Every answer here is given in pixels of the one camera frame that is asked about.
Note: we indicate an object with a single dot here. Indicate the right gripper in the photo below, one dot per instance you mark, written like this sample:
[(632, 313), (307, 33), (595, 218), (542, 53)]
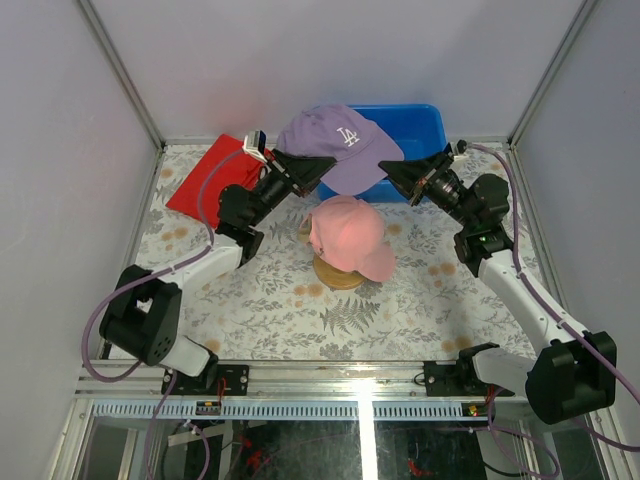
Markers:
[(415, 179)]

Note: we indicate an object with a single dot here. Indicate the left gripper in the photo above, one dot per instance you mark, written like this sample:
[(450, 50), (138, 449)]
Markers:
[(304, 171)]

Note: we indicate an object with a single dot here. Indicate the blue plastic bin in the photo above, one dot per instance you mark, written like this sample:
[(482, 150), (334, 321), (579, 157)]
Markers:
[(416, 128)]

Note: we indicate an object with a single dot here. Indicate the purple LA baseball cap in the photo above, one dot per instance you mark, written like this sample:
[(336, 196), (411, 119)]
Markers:
[(357, 144)]

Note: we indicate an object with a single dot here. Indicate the pink baseball cap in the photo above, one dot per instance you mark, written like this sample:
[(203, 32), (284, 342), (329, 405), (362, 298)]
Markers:
[(349, 235)]

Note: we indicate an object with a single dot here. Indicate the wooden hat stand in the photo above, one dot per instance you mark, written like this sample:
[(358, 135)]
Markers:
[(335, 278)]

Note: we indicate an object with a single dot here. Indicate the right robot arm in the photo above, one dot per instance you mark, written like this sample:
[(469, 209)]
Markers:
[(573, 373)]

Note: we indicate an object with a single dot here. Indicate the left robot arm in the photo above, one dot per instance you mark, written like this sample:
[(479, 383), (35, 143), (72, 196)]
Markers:
[(142, 315)]

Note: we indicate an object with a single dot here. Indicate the red folded cloth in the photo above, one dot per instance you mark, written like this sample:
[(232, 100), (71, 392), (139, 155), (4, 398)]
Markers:
[(232, 166)]

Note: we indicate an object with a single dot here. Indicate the floral table mat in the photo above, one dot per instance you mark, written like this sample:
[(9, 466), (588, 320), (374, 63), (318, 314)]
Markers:
[(275, 308)]

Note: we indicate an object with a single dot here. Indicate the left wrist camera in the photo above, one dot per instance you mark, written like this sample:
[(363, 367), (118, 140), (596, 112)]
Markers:
[(254, 145)]

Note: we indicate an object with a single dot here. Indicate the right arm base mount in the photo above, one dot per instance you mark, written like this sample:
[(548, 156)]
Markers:
[(455, 378)]

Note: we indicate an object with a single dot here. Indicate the aluminium front rail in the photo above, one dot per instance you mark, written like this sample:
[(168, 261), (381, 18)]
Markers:
[(289, 390)]

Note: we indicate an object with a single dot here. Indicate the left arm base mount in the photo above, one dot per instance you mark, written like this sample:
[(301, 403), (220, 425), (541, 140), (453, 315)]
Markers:
[(217, 379)]

